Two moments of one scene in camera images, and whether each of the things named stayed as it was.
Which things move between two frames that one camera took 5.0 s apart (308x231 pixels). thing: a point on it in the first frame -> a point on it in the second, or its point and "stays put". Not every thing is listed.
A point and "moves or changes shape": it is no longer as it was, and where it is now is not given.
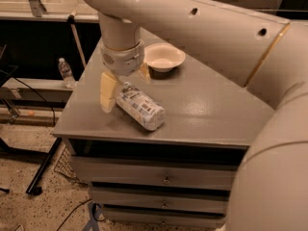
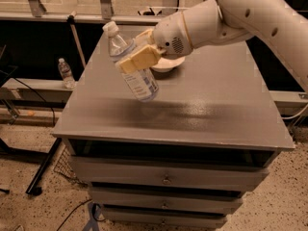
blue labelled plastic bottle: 141,107 moves or changes shape
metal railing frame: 38,11 stays put
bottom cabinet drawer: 161,219 stays put
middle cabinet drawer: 162,196 stays put
